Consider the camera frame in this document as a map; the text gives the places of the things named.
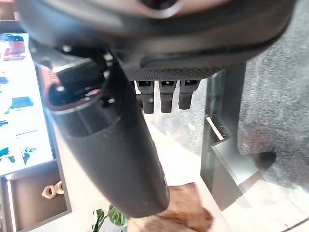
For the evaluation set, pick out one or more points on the grey speckled rug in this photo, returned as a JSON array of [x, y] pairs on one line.
[[277, 101]]

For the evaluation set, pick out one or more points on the dark table frame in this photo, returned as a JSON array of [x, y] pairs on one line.
[[224, 96]]

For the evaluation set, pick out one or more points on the white panel with blue prints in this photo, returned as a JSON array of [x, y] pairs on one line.
[[21, 101]]

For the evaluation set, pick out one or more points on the green leafy plant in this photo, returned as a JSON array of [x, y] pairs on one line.
[[116, 216]]

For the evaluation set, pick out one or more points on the dark brown shelf cabinet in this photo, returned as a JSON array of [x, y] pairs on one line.
[[36, 207]]

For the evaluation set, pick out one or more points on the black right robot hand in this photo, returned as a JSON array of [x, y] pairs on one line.
[[116, 149]]

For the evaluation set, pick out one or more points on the tan wooden strip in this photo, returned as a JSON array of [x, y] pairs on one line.
[[215, 129]]

